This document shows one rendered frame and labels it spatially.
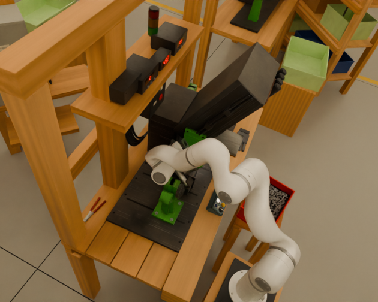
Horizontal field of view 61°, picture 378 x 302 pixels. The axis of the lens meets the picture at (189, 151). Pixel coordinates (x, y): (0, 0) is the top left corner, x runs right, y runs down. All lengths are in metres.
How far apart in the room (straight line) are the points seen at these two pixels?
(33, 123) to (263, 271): 0.93
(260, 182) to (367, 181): 2.66
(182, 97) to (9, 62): 1.14
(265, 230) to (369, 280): 2.01
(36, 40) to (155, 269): 1.15
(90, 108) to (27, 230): 1.69
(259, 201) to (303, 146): 2.54
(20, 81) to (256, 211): 0.85
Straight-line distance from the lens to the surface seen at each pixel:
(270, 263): 1.31
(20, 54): 0.96
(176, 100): 1.86
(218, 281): 1.73
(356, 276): 3.12
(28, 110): 0.99
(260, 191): 1.21
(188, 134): 1.68
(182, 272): 1.66
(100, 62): 1.27
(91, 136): 1.61
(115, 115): 1.32
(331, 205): 3.36
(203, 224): 1.78
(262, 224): 1.22
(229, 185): 1.09
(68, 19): 1.09
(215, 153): 1.14
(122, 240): 1.74
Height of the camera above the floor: 2.46
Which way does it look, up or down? 49 degrees down
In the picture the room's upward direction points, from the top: 11 degrees clockwise
